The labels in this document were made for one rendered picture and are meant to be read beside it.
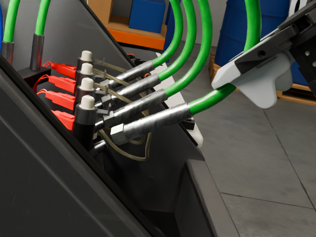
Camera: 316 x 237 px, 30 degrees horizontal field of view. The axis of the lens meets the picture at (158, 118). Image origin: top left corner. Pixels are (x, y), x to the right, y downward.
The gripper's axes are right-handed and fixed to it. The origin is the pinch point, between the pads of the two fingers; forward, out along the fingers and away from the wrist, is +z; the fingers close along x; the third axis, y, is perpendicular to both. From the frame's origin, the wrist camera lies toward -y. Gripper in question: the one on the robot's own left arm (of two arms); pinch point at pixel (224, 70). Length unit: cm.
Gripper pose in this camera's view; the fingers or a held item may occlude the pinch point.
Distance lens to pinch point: 62.2
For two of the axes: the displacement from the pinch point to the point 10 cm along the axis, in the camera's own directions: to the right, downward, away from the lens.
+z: -6.5, 4.1, 6.4
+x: 5.0, -4.0, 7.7
